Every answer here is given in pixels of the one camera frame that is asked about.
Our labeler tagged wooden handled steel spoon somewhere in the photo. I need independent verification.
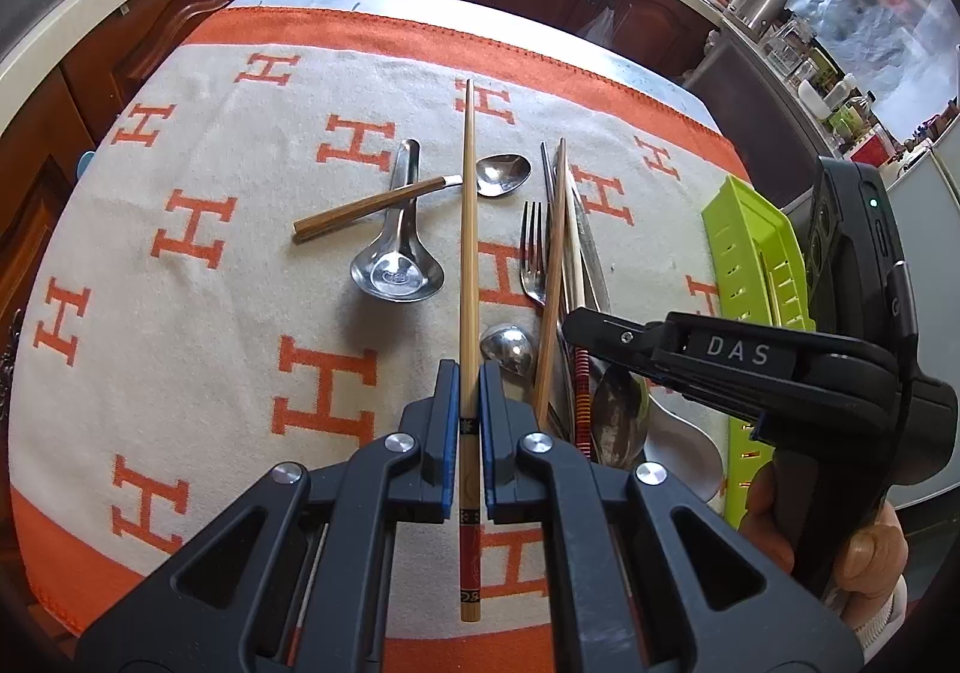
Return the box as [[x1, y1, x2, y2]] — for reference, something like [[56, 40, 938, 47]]
[[292, 153, 533, 243]]

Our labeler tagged dark metal chopstick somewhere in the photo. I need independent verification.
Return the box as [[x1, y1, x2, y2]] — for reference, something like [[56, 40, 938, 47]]
[[540, 143, 575, 314]]

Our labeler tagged orange and white patterned blanket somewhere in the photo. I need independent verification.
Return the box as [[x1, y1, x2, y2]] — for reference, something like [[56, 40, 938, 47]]
[[7, 5, 758, 666]]

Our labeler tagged grey countertop cabinet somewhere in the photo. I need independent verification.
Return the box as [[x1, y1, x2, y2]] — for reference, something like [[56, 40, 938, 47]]
[[686, 17, 848, 209]]

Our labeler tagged bamboo chopstick black red pattern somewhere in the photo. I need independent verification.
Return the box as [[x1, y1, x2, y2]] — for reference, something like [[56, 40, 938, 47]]
[[457, 79, 485, 623]]

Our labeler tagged grey refrigerator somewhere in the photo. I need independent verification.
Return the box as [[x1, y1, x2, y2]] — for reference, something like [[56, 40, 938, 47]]
[[885, 110, 960, 509]]

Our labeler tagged steel spoon ornate handle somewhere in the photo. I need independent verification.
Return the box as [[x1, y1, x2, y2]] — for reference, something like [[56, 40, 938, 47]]
[[480, 322, 575, 441]]

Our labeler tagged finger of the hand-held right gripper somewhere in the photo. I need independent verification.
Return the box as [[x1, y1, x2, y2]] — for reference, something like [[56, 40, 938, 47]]
[[561, 309, 897, 419]]

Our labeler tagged white bowl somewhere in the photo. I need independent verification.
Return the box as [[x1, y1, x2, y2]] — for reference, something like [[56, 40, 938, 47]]
[[796, 79, 833, 119]]

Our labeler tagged steel fork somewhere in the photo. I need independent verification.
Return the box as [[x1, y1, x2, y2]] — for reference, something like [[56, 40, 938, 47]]
[[519, 200, 571, 434]]

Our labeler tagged bottle with green label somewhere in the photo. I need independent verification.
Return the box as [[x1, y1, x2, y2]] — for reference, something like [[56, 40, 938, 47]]
[[831, 89, 875, 138]]

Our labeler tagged person's right forearm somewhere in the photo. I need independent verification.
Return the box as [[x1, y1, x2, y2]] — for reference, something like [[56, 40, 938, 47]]
[[836, 579, 912, 670]]

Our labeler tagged white ceramic spoon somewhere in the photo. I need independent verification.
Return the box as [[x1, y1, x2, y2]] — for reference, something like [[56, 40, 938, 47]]
[[641, 380, 732, 501]]

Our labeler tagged steel soup spoon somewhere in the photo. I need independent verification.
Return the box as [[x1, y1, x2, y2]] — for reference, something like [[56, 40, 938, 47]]
[[350, 139, 446, 304]]

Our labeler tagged white plastic bag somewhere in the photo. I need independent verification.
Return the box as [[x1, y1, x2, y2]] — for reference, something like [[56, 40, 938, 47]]
[[581, 5, 620, 44]]

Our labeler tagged green plastic utensil tray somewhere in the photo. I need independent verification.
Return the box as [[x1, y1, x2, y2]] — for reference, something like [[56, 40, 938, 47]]
[[701, 174, 818, 516]]

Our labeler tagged large steel spoon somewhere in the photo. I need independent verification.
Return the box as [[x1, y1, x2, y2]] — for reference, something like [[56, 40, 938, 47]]
[[570, 193, 650, 471]]

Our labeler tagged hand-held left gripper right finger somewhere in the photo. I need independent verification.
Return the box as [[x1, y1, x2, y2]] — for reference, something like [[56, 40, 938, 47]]
[[480, 359, 863, 673]]

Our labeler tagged person's right hand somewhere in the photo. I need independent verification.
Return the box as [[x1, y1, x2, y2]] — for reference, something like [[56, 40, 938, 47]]
[[739, 463, 912, 606]]

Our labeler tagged glass jar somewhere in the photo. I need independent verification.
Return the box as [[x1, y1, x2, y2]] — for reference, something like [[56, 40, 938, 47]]
[[765, 17, 815, 70]]

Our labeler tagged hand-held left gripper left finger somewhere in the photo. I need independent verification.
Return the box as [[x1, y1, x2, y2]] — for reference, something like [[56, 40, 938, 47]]
[[75, 358, 460, 673]]

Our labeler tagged red box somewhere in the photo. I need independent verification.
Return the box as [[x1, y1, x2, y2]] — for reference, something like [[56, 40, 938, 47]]
[[851, 125, 901, 168]]

